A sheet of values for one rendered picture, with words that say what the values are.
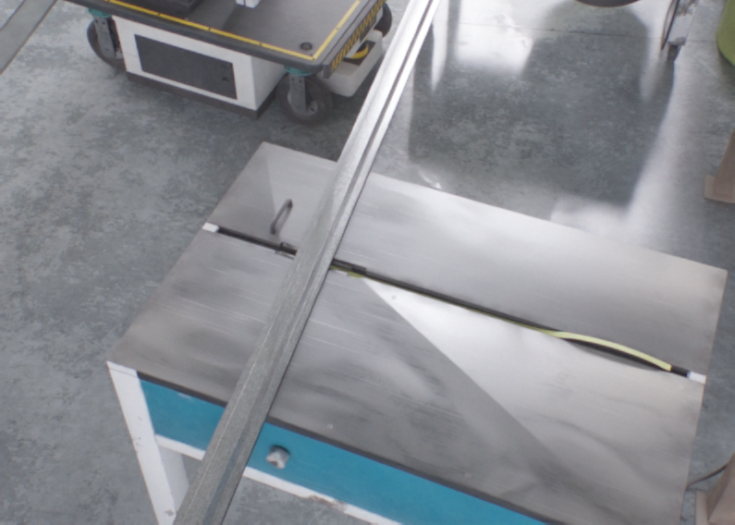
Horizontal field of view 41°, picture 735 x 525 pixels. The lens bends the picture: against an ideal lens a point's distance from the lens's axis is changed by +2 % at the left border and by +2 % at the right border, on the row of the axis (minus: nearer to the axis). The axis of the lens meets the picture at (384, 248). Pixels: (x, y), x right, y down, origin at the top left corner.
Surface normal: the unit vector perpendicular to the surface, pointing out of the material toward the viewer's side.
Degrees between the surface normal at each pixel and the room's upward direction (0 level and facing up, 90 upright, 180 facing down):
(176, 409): 90
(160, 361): 0
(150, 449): 90
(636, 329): 0
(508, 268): 0
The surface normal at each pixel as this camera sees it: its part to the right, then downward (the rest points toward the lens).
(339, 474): -0.36, 0.69
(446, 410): 0.02, -0.67
